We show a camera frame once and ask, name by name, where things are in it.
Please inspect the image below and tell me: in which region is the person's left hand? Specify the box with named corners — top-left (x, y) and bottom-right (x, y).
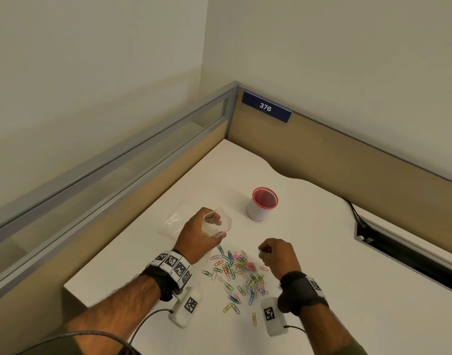
top-left (172, 207), bottom-right (227, 269)

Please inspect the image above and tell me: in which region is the person's right hand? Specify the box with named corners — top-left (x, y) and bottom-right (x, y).
top-left (257, 238), bottom-right (303, 284)

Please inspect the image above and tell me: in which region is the clear plastic bag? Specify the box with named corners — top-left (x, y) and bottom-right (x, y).
top-left (157, 204), bottom-right (195, 239)
top-left (202, 207), bottom-right (233, 239)

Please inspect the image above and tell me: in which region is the pile of colourful paper clips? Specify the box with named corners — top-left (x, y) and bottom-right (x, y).
top-left (202, 244), bottom-right (271, 326)

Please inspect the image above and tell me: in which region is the person's left forearm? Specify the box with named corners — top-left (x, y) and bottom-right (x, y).
top-left (65, 275), bottom-right (161, 355)

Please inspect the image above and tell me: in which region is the person's right forearm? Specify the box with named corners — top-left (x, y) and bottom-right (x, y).
top-left (298, 305), bottom-right (369, 355)

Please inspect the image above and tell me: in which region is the white left marker band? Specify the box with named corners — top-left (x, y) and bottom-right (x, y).
top-left (151, 250), bottom-right (192, 287)

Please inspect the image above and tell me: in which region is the white right marker tag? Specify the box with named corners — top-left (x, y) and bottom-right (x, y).
top-left (306, 277), bottom-right (323, 298)

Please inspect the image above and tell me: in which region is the grey framed glass partition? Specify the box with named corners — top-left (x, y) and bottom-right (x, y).
top-left (0, 81), bottom-right (241, 307)

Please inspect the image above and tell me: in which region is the beige partition panel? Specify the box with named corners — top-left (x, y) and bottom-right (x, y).
top-left (227, 88), bottom-right (452, 252)

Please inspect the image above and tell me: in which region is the olive right sleeve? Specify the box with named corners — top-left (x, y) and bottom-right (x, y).
top-left (337, 338), bottom-right (371, 355)

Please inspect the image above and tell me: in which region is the olive sleeve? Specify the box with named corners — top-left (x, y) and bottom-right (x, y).
top-left (22, 332), bottom-right (78, 355)
top-left (337, 338), bottom-right (371, 355)

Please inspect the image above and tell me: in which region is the blue number sign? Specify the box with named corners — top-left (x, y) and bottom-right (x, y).
top-left (242, 90), bottom-right (293, 124)

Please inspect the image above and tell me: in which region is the olive left sleeve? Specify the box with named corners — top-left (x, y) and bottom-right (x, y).
top-left (22, 332), bottom-right (78, 355)

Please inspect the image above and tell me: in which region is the black right wrist strap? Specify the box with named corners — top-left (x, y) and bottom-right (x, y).
top-left (277, 271), bottom-right (330, 317)

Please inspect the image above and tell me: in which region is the black wrist strap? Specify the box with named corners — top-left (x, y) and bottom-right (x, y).
top-left (141, 266), bottom-right (182, 302)
top-left (277, 271), bottom-right (330, 317)

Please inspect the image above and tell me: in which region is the black left wrist strap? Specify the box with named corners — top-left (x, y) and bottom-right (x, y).
top-left (141, 266), bottom-right (182, 302)

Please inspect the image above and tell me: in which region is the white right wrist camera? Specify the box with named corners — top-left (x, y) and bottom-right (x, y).
top-left (261, 296), bottom-right (289, 337)

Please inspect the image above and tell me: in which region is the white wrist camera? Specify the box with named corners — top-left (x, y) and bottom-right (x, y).
top-left (261, 296), bottom-right (289, 337)
top-left (168, 287), bottom-right (203, 328)

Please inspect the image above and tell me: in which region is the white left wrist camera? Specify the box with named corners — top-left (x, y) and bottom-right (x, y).
top-left (168, 287), bottom-right (203, 328)

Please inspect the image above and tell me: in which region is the black left camera cable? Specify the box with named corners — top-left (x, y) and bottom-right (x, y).
top-left (18, 308), bottom-right (175, 355)

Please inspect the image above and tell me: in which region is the black power cable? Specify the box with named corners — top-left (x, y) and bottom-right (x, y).
top-left (342, 197), bottom-right (369, 233)

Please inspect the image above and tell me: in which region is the grey desk cable slot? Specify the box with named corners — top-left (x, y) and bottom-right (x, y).
top-left (353, 214), bottom-right (452, 296)

